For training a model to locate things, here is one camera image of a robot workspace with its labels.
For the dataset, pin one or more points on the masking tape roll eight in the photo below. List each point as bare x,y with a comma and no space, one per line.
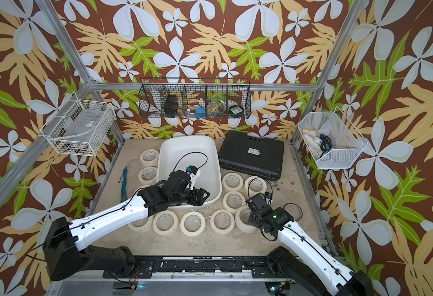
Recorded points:
141,226

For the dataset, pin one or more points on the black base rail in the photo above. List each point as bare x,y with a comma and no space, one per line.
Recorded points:
259,267

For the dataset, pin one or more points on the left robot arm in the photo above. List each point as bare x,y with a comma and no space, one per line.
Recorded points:
68,246

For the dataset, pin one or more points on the masking tape roll seven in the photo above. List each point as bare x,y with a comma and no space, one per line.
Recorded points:
232,182

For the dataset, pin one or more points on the white wire basket left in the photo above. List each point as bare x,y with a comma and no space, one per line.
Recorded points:
80,127

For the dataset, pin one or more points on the white mesh basket right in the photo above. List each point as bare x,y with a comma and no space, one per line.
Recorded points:
332,139

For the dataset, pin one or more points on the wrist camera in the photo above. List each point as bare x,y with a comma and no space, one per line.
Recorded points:
259,205
193,173

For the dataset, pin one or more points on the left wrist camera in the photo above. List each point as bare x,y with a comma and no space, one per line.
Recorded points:
193,173

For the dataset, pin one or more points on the masking tape roll six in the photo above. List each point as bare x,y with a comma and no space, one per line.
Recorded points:
233,201

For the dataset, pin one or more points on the masking tape roll two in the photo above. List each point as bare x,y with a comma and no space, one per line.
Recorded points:
150,158

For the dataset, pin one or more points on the black plastic tool case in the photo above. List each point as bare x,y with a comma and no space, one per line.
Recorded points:
246,154

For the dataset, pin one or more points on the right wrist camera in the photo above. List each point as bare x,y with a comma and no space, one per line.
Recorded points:
259,205

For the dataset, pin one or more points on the masking tape roll ten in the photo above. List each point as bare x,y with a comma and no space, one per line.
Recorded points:
193,224

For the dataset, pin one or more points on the black wire wall basket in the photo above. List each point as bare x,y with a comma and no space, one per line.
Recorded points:
221,97

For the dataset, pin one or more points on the masking tape roll five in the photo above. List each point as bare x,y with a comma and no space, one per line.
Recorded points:
242,220

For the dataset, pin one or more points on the masking tape roll one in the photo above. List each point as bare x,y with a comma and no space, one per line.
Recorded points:
148,175

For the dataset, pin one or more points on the masking tape roll four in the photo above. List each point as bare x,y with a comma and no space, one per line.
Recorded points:
255,185

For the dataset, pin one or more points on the masking tape roll nine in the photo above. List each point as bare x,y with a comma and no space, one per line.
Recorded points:
165,223

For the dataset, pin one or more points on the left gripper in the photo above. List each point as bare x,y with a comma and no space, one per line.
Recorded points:
198,197

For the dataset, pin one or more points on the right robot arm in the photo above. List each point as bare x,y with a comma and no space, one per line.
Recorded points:
301,259

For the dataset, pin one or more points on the black box in basket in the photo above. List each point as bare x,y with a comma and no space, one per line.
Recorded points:
171,106

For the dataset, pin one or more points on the masking tape roll eleven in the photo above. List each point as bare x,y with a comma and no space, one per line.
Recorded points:
222,222

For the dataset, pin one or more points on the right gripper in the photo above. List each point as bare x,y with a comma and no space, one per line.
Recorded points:
251,221

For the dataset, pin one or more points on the blue item in basket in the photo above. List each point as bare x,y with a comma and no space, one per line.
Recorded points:
200,113

